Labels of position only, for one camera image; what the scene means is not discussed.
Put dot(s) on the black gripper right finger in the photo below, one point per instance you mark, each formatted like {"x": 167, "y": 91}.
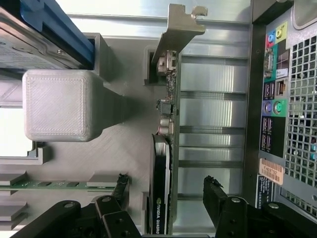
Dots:
{"x": 237, "y": 218}

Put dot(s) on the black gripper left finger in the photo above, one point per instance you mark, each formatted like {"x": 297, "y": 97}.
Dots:
{"x": 111, "y": 223}

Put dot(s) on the green RAM stick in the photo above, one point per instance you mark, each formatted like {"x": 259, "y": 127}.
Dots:
{"x": 49, "y": 184}

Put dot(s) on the grey printed parts rack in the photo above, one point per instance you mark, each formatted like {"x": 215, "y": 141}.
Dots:
{"x": 62, "y": 104}

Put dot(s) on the black open PC case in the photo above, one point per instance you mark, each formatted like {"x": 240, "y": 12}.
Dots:
{"x": 302, "y": 99}

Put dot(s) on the hard disk with blue carrier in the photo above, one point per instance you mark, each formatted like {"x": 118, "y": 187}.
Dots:
{"x": 37, "y": 37}

